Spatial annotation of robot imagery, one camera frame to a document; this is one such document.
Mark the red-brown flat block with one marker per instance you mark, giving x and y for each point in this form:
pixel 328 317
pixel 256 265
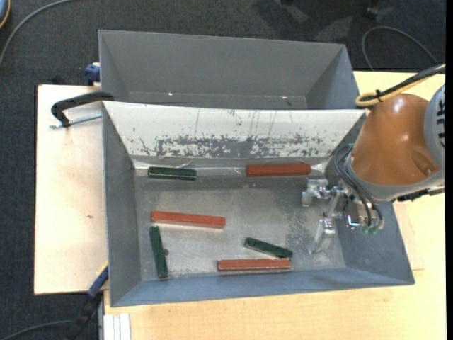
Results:
pixel 187 220
pixel 277 170
pixel 253 264

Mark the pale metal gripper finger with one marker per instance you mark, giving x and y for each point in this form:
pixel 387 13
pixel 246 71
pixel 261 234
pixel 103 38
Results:
pixel 326 228
pixel 313 190

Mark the grey metal bin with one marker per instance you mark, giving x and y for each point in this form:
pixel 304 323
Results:
pixel 226 197

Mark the dark green flat block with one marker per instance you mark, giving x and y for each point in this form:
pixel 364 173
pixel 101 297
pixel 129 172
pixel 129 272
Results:
pixel 268 248
pixel 172 173
pixel 158 251

